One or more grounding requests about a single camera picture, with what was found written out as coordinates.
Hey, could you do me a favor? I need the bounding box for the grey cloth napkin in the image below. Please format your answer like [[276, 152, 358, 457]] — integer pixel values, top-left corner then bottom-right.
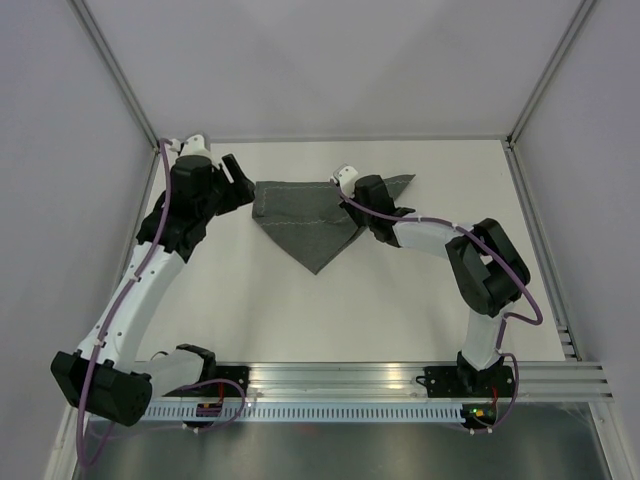
[[252, 181, 398, 275]]

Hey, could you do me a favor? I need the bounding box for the left aluminium frame post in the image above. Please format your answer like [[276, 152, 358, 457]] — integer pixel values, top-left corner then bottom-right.
[[69, 0, 162, 151]]

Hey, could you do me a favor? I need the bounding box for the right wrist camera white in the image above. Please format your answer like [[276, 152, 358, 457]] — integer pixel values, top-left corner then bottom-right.
[[329, 164, 359, 195]]

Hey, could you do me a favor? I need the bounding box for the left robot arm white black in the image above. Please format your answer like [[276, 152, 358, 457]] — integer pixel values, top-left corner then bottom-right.
[[51, 154, 255, 426]]

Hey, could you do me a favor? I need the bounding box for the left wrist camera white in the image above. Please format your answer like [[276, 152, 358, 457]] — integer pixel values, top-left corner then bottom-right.
[[169, 133, 219, 165]]

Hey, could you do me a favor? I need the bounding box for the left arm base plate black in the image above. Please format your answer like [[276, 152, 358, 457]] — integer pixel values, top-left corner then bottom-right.
[[207, 365, 251, 399]]

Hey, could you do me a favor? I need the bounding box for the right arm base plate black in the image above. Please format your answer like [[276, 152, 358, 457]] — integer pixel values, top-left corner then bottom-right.
[[415, 364, 516, 399]]

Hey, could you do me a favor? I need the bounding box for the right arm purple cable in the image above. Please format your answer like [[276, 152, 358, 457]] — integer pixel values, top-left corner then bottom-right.
[[337, 187, 545, 329]]

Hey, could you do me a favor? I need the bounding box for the aluminium frame post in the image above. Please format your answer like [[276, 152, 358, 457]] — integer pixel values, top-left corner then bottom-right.
[[69, 0, 162, 151], [507, 0, 601, 141]]

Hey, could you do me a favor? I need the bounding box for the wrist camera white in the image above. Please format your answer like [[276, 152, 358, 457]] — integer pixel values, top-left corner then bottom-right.
[[329, 164, 359, 195], [169, 133, 219, 165]]

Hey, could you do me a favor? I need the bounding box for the right aluminium frame post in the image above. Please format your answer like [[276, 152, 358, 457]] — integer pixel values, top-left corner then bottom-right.
[[507, 0, 601, 141]]

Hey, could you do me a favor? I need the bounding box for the white slotted cable duct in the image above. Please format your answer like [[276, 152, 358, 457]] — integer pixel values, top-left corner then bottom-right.
[[142, 401, 463, 423]]

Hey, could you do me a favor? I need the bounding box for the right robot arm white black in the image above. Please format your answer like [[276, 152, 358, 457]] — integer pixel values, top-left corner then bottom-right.
[[333, 167, 531, 396]]

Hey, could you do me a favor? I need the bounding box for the aluminium rail front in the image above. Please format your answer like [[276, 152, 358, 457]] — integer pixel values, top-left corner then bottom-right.
[[149, 360, 614, 401]]

